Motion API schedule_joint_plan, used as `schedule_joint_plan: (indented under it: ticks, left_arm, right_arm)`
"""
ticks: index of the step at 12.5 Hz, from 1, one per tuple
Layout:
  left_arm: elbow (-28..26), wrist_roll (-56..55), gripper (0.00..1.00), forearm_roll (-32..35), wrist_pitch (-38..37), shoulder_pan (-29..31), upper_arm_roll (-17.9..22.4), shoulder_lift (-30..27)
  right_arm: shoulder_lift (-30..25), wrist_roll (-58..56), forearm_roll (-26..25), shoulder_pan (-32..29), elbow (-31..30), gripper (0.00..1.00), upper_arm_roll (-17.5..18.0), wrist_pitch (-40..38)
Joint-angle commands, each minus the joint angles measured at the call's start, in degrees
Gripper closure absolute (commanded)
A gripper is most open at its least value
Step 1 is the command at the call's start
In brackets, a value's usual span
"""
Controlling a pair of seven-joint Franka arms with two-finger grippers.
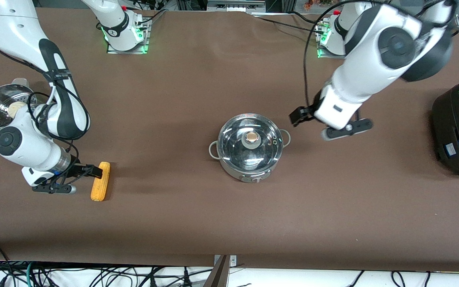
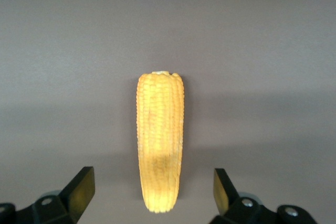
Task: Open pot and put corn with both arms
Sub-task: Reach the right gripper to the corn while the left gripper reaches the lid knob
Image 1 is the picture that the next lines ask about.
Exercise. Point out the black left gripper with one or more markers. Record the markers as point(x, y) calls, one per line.
point(302, 114)

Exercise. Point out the white steamed bun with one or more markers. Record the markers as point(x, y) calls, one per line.
point(15, 109)

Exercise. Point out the grey electric cooking pot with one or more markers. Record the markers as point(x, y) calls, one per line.
point(253, 175)

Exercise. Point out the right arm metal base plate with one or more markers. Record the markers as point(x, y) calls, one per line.
point(144, 44)

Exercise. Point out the dark metal post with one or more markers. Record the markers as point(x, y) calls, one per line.
point(217, 275)

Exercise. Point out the silver table edge bracket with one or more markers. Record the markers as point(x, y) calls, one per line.
point(232, 260)

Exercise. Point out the yellow corn cob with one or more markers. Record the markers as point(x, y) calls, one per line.
point(100, 183)

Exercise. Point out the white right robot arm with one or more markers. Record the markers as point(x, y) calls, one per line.
point(14, 24)

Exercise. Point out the round glass pot lid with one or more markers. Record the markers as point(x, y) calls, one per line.
point(250, 139)

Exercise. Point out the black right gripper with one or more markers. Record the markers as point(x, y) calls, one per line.
point(79, 168)

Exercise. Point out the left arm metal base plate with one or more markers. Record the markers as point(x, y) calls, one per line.
point(320, 44)

